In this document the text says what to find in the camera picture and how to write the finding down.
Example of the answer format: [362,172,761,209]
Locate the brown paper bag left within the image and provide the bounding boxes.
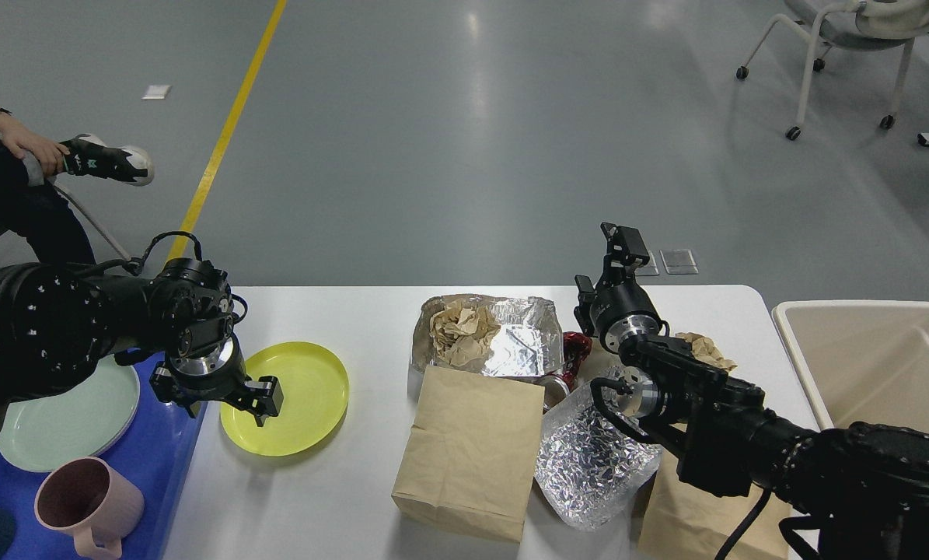
[392,366,543,543]

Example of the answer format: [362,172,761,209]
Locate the seated person in black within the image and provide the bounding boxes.
[0,106,96,264]

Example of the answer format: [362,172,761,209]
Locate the pink mug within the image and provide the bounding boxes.
[32,457,145,559]

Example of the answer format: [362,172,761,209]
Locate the crumpled brown paper in tray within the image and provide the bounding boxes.
[429,300,502,366]

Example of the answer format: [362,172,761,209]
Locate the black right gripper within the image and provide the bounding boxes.
[574,221,663,354]

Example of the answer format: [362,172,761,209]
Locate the blue plastic tray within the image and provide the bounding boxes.
[0,353,202,559]

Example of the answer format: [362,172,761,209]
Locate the foil tray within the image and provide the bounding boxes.
[410,293,563,379]

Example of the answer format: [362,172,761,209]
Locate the crushed red can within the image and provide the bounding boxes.
[536,332,592,412]

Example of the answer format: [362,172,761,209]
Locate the white office chair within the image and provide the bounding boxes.
[735,1,929,141]

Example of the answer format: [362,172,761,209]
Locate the grey chair with wheels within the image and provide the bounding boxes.
[52,182,131,260]

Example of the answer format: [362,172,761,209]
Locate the brown paper bag right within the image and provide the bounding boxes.
[637,450,791,559]

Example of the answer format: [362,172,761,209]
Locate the beige waste bin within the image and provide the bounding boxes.
[772,300,929,433]

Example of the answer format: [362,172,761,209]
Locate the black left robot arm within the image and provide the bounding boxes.
[0,241,285,426]

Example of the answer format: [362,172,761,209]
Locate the crumpled brown paper ball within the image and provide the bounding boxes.
[675,332,738,372]

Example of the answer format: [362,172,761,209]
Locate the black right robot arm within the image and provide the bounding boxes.
[575,222,929,559]

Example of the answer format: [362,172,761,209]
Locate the yellow plastic plate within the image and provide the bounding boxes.
[219,341,350,457]

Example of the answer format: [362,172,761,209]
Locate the brown paper bag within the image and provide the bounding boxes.
[637,450,791,559]
[392,366,543,543]

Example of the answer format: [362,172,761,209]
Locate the pale green plate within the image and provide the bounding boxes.
[0,359,141,474]

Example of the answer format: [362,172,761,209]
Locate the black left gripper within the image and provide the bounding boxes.
[150,334,284,428]

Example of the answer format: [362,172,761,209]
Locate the person's hand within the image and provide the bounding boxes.
[0,113,69,177]

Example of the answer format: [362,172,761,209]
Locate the crumpled foil container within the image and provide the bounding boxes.
[534,385,661,531]

